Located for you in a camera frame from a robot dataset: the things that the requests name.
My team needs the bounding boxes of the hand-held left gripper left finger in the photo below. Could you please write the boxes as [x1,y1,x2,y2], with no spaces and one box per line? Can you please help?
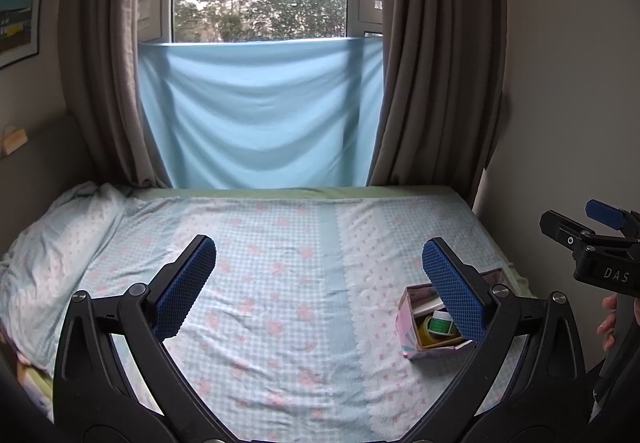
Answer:
[52,234,221,426]

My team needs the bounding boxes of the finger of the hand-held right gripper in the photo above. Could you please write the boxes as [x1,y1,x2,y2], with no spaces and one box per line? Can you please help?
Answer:
[539,210,596,255]
[585,199,640,240]

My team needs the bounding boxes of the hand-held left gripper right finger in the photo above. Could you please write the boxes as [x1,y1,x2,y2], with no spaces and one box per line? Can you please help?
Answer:
[415,237,588,429]

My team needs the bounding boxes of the long white plastic case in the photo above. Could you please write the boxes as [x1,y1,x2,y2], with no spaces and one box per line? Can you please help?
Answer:
[410,290,446,314]

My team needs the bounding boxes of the green jar with white lid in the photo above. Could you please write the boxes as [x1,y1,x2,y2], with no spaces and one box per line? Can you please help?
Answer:
[430,310,461,338]

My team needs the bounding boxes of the patterned cardboard box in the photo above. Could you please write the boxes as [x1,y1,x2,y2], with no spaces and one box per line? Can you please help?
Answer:
[395,268,503,361]

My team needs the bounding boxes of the person's right hand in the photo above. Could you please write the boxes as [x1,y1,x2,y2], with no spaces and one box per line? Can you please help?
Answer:
[596,294,619,352]

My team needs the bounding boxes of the yellow tape roll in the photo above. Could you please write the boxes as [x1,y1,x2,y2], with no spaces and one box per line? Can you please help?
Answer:
[417,315,451,346]

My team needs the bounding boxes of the checked floral bed sheet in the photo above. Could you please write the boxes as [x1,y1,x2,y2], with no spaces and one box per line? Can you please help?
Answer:
[0,193,521,443]

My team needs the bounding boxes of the dotted pale blue pillow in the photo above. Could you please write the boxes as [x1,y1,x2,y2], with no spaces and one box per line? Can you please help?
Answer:
[0,180,146,359]

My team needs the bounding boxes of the green mattress sheet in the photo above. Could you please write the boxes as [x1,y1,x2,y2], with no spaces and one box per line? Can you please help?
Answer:
[125,184,476,204]

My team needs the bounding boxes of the grey headboard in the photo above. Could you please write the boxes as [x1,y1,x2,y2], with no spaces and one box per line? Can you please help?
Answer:
[0,113,96,256]

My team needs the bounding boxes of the light blue hanging cloth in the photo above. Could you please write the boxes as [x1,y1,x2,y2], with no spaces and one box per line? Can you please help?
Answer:
[136,36,386,190]

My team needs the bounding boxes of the brown curtain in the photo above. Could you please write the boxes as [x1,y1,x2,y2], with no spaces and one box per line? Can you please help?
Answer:
[367,0,508,204]
[57,0,181,189]

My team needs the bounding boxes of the small beige box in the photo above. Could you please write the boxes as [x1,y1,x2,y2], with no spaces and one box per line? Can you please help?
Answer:
[0,124,28,156]

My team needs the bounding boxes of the framed wall picture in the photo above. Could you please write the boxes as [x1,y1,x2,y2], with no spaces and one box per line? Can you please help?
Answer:
[0,0,48,70]

